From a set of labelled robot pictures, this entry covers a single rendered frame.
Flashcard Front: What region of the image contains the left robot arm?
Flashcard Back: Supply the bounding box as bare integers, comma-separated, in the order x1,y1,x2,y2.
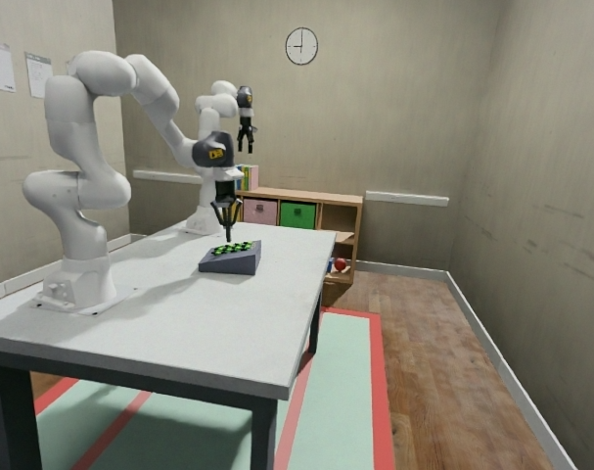
181,81,254,235

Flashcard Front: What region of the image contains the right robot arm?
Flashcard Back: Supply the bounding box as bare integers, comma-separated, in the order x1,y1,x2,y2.
23,50,244,310

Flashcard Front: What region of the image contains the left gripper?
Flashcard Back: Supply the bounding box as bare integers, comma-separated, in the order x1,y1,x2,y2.
237,117,254,154

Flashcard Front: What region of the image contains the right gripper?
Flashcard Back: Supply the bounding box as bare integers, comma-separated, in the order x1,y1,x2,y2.
210,180,242,243

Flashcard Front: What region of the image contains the grey switch panel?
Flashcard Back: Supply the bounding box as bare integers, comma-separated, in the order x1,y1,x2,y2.
198,240,261,275

